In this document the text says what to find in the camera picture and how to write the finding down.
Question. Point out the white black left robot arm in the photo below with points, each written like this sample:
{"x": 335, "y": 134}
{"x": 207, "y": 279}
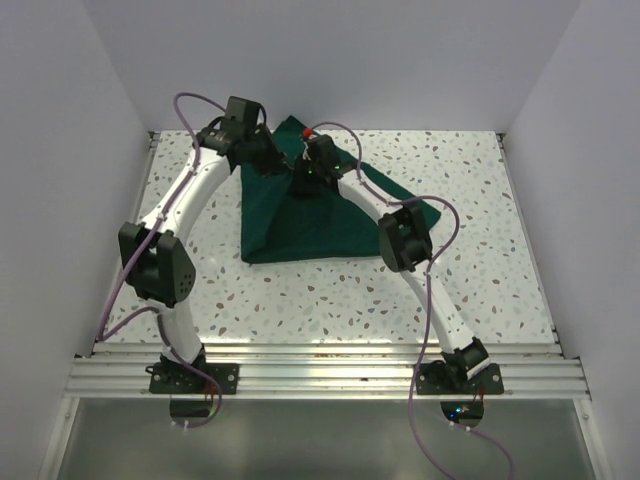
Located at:
{"x": 154, "y": 251}

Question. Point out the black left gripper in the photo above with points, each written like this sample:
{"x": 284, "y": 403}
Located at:
{"x": 276, "y": 163}

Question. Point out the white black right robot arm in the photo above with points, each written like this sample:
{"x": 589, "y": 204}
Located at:
{"x": 406, "y": 248}

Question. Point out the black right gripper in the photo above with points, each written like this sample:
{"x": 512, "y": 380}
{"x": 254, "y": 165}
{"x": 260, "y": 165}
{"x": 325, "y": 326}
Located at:
{"x": 298, "y": 186}

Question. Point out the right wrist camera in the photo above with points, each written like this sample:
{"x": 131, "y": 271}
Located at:
{"x": 320, "y": 153}

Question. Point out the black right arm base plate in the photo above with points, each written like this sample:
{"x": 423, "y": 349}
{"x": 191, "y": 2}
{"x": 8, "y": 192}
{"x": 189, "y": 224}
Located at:
{"x": 438, "y": 379}

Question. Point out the green surgical cloth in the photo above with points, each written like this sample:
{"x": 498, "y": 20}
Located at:
{"x": 279, "y": 227}

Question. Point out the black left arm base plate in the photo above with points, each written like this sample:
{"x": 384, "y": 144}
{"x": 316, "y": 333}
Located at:
{"x": 173, "y": 379}

